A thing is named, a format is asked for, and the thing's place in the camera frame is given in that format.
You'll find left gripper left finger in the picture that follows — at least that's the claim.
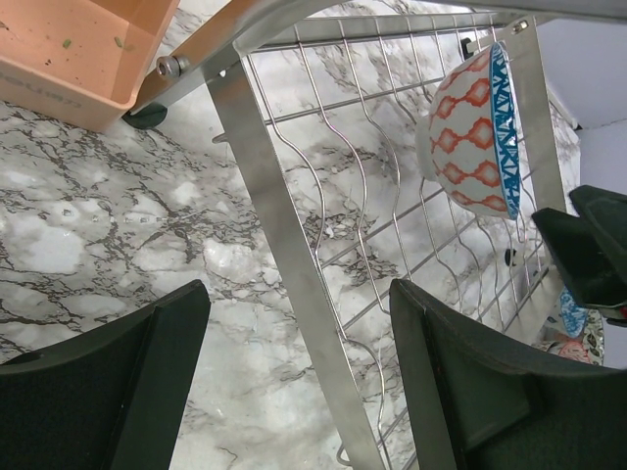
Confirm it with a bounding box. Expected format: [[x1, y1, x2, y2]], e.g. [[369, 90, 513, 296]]
[[1, 280, 211, 469]]

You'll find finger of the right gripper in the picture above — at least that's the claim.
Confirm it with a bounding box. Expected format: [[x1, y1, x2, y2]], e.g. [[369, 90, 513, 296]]
[[569, 185, 626, 274], [532, 208, 626, 309]]

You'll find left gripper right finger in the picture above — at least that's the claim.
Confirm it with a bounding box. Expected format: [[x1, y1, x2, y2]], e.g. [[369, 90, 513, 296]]
[[390, 279, 626, 469]]

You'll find blue triangle pattern bowl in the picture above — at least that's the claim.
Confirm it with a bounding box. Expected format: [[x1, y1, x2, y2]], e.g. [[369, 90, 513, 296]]
[[415, 41, 521, 220]]

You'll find stainless steel dish rack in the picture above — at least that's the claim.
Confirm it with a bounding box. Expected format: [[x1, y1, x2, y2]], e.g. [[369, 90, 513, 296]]
[[131, 0, 627, 470]]

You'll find blue floral bowl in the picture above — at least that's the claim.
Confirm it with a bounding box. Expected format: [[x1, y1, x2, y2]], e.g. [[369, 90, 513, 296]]
[[559, 287, 588, 338]]

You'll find pink dotted pattern bowl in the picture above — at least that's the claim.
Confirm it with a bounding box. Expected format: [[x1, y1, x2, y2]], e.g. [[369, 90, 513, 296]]
[[535, 340, 591, 363]]

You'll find orange plastic file organizer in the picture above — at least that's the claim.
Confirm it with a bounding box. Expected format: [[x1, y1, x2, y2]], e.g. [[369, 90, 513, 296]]
[[0, 0, 178, 132]]

